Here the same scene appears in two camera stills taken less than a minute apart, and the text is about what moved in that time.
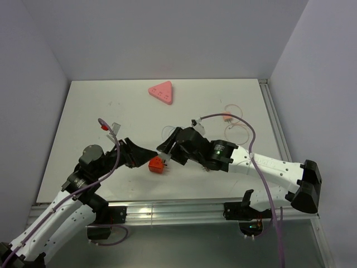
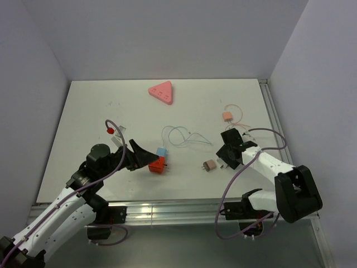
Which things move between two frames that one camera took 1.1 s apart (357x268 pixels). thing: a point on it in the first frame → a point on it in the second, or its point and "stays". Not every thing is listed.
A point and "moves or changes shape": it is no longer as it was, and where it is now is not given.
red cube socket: x=156 y=164 stays
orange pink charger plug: x=226 y=118 stays
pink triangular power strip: x=163 y=91 stays
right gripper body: x=181 y=154 → x=224 y=152
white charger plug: x=166 y=157 moves or changes shape
